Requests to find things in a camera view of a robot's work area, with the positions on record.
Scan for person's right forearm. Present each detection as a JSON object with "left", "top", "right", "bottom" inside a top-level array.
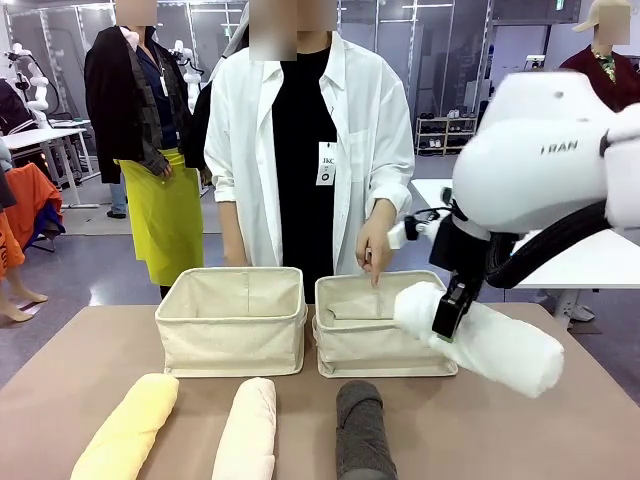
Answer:
[{"left": 218, "top": 198, "right": 250, "bottom": 269}]

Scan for wooden shoe rack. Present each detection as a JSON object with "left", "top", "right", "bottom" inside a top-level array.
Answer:
[{"left": 415, "top": 112, "right": 479, "bottom": 156}]

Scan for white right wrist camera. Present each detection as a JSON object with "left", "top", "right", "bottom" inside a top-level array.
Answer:
[{"left": 387, "top": 208, "right": 454, "bottom": 250}]

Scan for beige hat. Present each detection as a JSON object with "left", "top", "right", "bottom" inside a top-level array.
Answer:
[{"left": 572, "top": 0, "right": 609, "bottom": 34}]

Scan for bare mannequin legs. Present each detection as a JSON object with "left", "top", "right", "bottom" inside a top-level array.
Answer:
[{"left": 0, "top": 269, "right": 50, "bottom": 324}]

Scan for white background desk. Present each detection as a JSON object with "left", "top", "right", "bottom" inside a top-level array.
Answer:
[{"left": 0, "top": 119, "right": 101, "bottom": 209}]

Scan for yellow towel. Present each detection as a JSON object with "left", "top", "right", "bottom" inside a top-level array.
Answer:
[{"left": 69, "top": 373, "right": 180, "bottom": 480}]

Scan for white name badge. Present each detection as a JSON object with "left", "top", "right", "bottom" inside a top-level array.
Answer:
[{"left": 315, "top": 141, "right": 337, "bottom": 187}]

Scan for person's left hand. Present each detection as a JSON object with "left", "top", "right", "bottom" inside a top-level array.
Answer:
[{"left": 354, "top": 212, "right": 399, "bottom": 289}]

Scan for orange garment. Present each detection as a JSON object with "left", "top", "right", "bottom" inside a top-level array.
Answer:
[{"left": 0, "top": 162, "right": 64, "bottom": 281}]

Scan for person in yellow skirt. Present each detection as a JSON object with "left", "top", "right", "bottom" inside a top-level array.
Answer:
[{"left": 83, "top": 24, "right": 206, "bottom": 301}]

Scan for person in white shirt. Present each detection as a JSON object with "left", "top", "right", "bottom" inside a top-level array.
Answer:
[{"left": 203, "top": 29, "right": 416, "bottom": 304}]

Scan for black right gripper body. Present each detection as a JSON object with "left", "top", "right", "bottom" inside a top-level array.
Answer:
[{"left": 428, "top": 215, "right": 495, "bottom": 290}]

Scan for white rectangular table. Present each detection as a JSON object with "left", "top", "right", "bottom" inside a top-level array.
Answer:
[{"left": 409, "top": 178, "right": 640, "bottom": 326}]

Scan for white towel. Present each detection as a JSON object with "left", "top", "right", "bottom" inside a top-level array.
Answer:
[{"left": 393, "top": 280, "right": 566, "bottom": 400}]

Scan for mannequin in red cardigan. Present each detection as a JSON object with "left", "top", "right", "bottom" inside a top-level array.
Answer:
[{"left": 558, "top": 44, "right": 640, "bottom": 114}]

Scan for person's left forearm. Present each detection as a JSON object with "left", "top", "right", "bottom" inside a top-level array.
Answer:
[{"left": 370, "top": 196, "right": 397, "bottom": 222}]

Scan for beige fabric basket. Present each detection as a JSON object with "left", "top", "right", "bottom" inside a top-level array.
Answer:
[
  {"left": 154, "top": 267, "right": 307, "bottom": 379},
  {"left": 312, "top": 271, "right": 459, "bottom": 379}
]

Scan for grey rolled towel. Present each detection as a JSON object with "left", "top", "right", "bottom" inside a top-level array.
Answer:
[{"left": 334, "top": 379, "right": 399, "bottom": 480}]

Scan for cream towel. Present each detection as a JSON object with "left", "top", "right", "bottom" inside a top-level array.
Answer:
[{"left": 210, "top": 377, "right": 278, "bottom": 480}]

